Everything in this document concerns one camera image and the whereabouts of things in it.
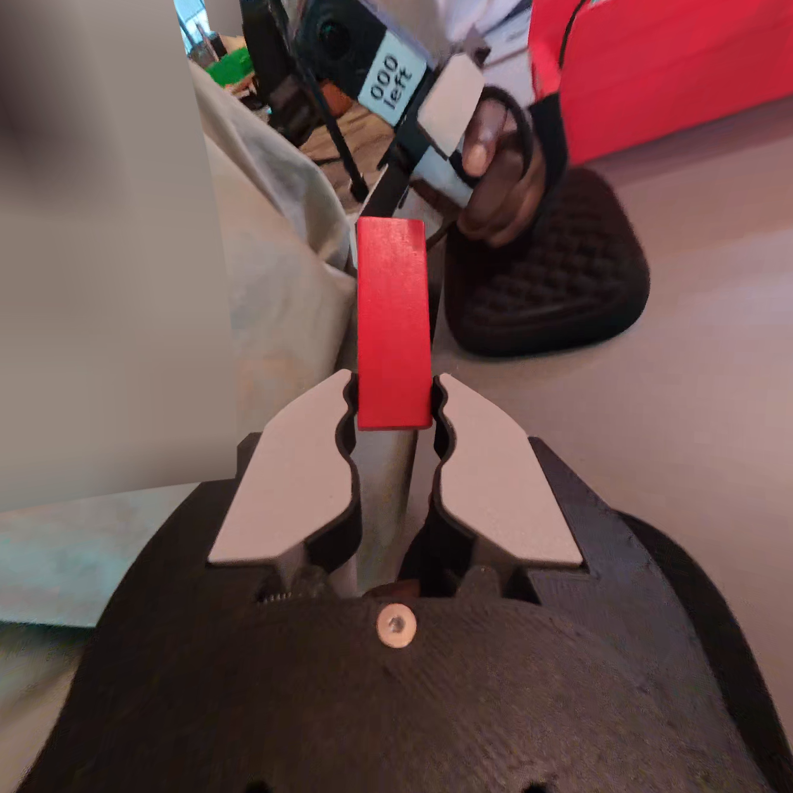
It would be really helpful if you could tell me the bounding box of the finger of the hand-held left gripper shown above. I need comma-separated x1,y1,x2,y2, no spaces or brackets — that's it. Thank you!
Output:
362,130,430,221
302,67,370,203

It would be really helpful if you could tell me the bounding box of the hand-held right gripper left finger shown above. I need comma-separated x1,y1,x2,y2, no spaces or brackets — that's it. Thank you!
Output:
207,370,363,586

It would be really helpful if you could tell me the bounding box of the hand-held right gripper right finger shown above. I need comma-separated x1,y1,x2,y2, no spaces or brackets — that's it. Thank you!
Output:
432,373,584,572

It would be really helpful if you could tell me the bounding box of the red wooden block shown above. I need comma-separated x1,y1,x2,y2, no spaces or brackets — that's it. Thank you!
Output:
356,217,432,431

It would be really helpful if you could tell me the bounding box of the red plastic bin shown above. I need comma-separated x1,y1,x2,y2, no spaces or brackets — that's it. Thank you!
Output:
528,0,793,168

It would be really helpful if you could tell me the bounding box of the person's left hand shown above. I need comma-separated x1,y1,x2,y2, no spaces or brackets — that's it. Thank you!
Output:
457,96,549,249

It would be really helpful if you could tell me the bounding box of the green plastic bin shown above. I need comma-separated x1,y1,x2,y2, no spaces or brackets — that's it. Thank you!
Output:
206,48,255,86

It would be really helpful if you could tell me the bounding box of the beige cloth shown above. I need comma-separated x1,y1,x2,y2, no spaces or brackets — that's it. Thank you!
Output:
189,59,363,447

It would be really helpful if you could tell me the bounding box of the black quilted mat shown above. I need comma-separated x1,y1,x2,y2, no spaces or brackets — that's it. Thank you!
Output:
445,167,651,359

